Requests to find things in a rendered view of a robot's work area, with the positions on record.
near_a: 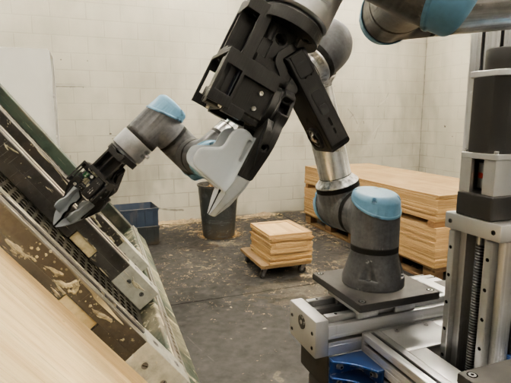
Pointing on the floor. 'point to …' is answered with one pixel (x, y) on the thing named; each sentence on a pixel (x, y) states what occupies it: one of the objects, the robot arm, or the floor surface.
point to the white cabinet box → (32, 84)
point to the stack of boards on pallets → (428, 185)
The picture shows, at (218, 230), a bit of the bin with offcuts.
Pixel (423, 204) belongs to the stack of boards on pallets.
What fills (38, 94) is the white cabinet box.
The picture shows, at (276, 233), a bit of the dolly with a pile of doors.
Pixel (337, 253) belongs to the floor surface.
